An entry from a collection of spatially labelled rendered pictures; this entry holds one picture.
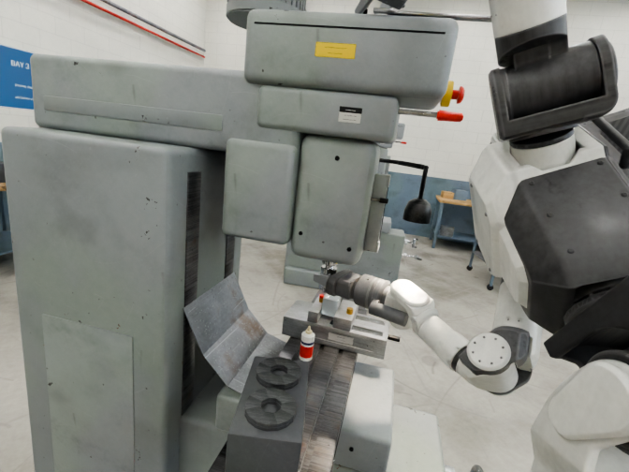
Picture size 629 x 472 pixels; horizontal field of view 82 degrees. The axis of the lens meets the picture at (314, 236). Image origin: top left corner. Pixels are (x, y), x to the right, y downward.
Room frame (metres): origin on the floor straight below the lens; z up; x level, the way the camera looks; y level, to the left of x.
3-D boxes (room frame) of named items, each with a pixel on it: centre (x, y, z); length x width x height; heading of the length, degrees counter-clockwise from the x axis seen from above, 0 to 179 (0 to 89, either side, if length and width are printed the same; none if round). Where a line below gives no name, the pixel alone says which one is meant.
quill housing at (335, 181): (1.00, -0.05, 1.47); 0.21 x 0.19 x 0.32; 168
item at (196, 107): (1.10, 0.44, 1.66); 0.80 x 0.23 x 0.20; 78
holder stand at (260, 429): (0.58, 0.04, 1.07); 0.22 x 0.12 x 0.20; 179
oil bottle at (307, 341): (0.99, -0.02, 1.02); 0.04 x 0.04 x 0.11
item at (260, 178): (1.04, 0.14, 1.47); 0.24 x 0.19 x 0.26; 168
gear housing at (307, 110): (1.01, -0.01, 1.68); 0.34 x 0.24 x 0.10; 78
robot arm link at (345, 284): (0.95, -0.13, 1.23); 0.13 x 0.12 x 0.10; 147
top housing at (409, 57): (1.00, -0.04, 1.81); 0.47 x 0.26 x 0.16; 78
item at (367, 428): (1.00, -0.05, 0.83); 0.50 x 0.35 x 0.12; 78
